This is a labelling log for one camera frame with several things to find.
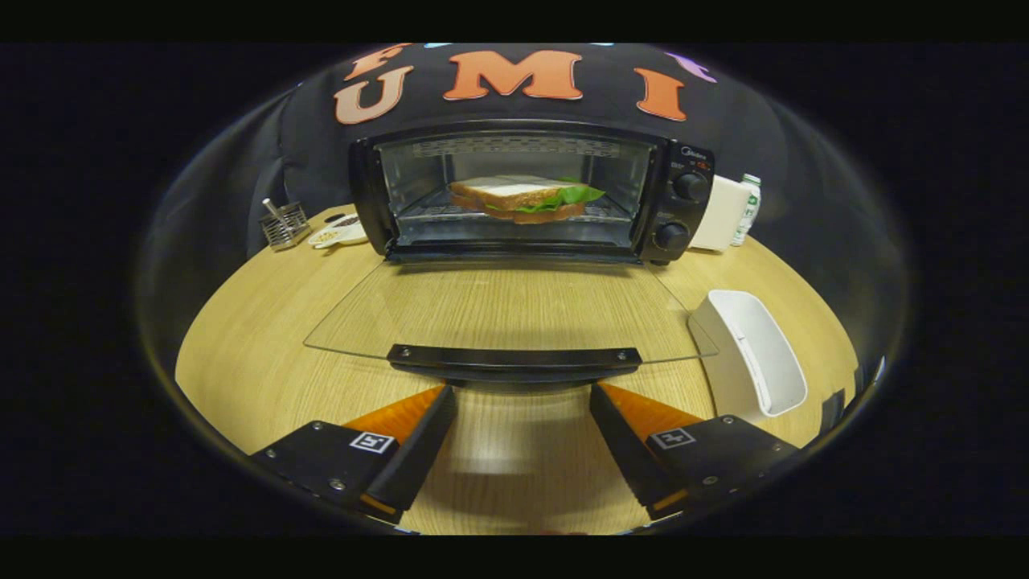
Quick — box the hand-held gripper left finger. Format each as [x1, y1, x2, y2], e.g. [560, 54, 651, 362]
[249, 384, 457, 525]

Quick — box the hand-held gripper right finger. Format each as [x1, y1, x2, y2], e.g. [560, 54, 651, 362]
[589, 382, 801, 522]

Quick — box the black toaster oven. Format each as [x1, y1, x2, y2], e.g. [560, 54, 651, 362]
[303, 119, 719, 392]

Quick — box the lettuce sandwich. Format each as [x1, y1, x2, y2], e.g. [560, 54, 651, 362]
[448, 175, 606, 225]

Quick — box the white pop-up toaster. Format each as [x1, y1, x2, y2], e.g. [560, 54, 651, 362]
[690, 175, 752, 253]

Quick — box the white rectangular plate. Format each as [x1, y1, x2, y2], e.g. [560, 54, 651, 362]
[688, 289, 808, 425]

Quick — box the white divided snack dish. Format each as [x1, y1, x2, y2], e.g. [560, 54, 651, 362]
[308, 212, 369, 250]

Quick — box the white bottle with green label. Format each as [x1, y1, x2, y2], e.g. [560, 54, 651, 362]
[730, 174, 761, 248]

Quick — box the wire mesh holder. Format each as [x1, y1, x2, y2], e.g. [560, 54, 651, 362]
[259, 201, 312, 252]

